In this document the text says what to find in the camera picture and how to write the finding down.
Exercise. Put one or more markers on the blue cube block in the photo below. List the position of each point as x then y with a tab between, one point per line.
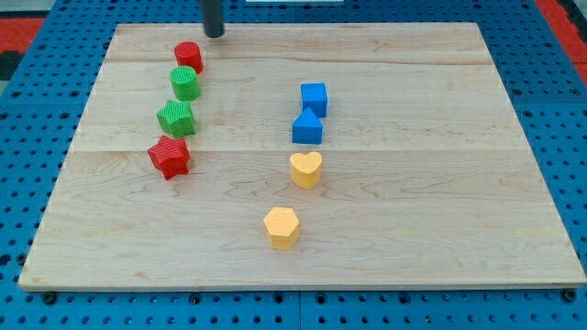
314	96

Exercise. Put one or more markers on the yellow heart block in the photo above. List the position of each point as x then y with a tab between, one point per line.
305	169

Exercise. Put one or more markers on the blue triangle block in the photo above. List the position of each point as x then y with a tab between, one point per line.
307	128

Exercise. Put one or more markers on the yellow hexagon block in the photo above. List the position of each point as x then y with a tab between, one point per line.
282	227

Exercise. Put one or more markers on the light wooden board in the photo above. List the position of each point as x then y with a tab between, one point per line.
427	181

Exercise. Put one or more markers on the red star block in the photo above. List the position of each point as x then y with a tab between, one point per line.
170	156

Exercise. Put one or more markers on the green star block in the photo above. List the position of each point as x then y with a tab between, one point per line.
176	119

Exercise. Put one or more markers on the green cylinder block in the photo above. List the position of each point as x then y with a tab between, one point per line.
185	83

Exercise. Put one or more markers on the red cylinder block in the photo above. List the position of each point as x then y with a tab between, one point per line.
189	54

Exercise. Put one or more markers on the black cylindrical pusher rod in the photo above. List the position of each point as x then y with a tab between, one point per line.
212	18

